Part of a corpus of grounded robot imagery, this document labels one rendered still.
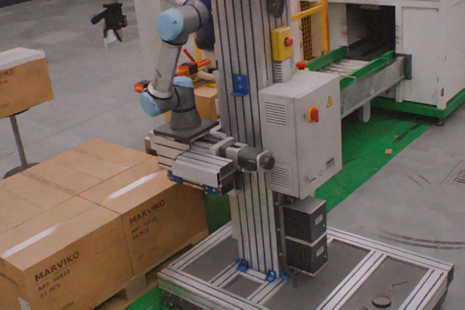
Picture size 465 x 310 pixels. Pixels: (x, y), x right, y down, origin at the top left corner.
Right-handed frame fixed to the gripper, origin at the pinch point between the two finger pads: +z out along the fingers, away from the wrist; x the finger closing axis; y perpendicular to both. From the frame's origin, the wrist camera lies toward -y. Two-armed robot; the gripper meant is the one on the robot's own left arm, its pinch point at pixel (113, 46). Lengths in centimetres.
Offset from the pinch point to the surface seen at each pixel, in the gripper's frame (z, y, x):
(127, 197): 88, -15, 14
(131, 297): 139, -13, -7
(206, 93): 48, 17, 70
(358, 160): 142, 94, 180
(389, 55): 81, 116, 262
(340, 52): 82, 72, 275
